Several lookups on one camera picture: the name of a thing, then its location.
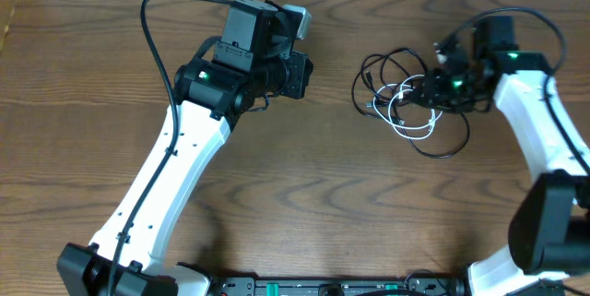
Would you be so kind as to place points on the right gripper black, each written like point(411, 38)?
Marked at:
point(433, 91)

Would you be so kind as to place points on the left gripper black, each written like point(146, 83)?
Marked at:
point(298, 76)

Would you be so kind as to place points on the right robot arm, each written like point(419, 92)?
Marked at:
point(546, 243)

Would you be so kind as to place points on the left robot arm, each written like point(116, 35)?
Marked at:
point(253, 58)

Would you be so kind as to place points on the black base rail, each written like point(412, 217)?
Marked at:
point(422, 283)

